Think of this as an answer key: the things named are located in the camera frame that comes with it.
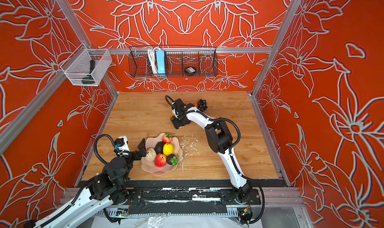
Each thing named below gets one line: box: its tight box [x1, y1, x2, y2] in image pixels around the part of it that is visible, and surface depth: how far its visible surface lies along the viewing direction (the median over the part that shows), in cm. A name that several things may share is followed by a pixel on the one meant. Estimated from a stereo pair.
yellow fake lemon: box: [162, 143, 175, 157], surface depth 85 cm
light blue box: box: [156, 50, 166, 77], surface depth 91 cm
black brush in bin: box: [81, 59, 95, 85], surface depth 81 cm
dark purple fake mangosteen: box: [166, 153, 179, 166], surface depth 79 cm
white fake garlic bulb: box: [144, 148, 157, 162], surface depth 81 cm
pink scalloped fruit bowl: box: [141, 133, 183, 177], surface depth 83 cm
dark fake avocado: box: [154, 141, 164, 155], surface depth 85 cm
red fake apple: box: [154, 153, 168, 168], surface depth 81 cm
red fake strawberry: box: [162, 133, 173, 145], surface depth 87 cm
